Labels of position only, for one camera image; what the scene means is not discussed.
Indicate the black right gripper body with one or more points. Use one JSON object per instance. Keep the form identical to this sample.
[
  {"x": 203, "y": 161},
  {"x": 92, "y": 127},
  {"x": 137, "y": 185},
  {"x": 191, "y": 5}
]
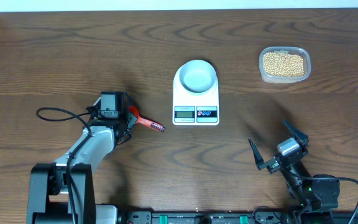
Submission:
[{"x": 275, "y": 166}]

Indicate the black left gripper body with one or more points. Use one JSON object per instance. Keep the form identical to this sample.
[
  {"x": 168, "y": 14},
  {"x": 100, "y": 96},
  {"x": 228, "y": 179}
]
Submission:
[{"x": 122, "y": 119}]

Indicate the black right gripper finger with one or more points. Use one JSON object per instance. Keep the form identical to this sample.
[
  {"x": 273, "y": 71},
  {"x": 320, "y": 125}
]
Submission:
[
  {"x": 301, "y": 138},
  {"x": 259, "y": 161}
]

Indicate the red measuring scoop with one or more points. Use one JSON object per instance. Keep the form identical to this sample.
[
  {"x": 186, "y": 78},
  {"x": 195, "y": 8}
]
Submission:
[{"x": 146, "y": 122}]

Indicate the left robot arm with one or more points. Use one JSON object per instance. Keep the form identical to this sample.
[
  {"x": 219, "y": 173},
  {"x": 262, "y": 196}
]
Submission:
[{"x": 63, "y": 191}]

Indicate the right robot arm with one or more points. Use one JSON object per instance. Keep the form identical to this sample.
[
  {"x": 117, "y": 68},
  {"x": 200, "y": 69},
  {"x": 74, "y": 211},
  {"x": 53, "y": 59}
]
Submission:
[{"x": 317, "y": 193}]

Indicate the white kitchen scale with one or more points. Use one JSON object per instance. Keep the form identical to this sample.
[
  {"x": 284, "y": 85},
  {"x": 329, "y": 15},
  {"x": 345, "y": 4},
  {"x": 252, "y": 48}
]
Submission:
[{"x": 194, "y": 109}]

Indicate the grey bowl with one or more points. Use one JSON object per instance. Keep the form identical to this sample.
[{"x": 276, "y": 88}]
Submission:
[{"x": 197, "y": 76}]

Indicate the clear container of soybeans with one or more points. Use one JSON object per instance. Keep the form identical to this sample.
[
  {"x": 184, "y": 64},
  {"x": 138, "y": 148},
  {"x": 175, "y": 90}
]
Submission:
[{"x": 284, "y": 65}]

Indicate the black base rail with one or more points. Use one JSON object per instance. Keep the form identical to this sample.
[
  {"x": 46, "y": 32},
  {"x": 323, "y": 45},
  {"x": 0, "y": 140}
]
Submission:
[{"x": 197, "y": 217}]

